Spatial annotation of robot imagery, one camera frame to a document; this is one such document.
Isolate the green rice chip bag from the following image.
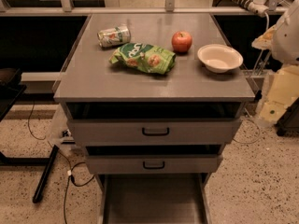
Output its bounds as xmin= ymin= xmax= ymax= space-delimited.
xmin=109 ymin=43 xmax=176 ymax=75

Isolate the crushed green soda can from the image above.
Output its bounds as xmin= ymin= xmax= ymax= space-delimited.
xmin=97 ymin=25 xmax=131 ymax=48

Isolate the black side table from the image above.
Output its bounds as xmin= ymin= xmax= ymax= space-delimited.
xmin=0 ymin=68 xmax=26 ymax=121

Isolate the grey middle drawer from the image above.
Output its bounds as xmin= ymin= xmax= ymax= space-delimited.
xmin=86 ymin=145 xmax=222 ymax=175

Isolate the white striped handle device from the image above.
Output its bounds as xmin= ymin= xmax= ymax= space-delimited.
xmin=231 ymin=0 xmax=268 ymax=17

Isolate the grey drawer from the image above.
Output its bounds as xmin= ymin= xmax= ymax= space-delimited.
xmin=86 ymin=145 xmax=222 ymax=175
xmin=97 ymin=174 xmax=212 ymax=224
xmin=64 ymin=102 xmax=243 ymax=146

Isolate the red apple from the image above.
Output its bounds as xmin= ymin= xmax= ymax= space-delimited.
xmin=171 ymin=31 xmax=192 ymax=53

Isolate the grey top drawer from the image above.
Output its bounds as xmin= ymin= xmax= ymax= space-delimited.
xmin=64 ymin=102 xmax=243 ymax=146

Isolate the grey bottom drawer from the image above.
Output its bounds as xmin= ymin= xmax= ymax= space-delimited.
xmin=97 ymin=174 xmax=212 ymax=224

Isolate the white paper bowl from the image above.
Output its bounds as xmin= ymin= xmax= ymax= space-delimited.
xmin=197 ymin=44 xmax=243 ymax=74

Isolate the thin white floor cable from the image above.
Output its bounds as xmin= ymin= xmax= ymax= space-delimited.
xmin=232 ymin=107 xmax=262 ymax=146

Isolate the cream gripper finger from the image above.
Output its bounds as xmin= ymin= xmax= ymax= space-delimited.
xmin=257 ymin=65 xmax=299 ymax=124
xmin=251 ymin=25 xmax=276 ymax=50

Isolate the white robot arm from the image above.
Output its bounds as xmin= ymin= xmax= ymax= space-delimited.
xmin=251 ymin=0 xmax=299 ymax=127

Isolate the grey drawer cabinet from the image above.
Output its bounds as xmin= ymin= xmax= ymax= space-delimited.
xmin=53 ymin=13 xmax=256 ymax=224

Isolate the black floor cable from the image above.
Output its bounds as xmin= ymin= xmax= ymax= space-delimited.
xmin=27 ymin=102 xmax=95 ymax=224

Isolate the black table leg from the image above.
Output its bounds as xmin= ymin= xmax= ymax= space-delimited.
xmin=32 ymin=145 xmax=59 ymax=203

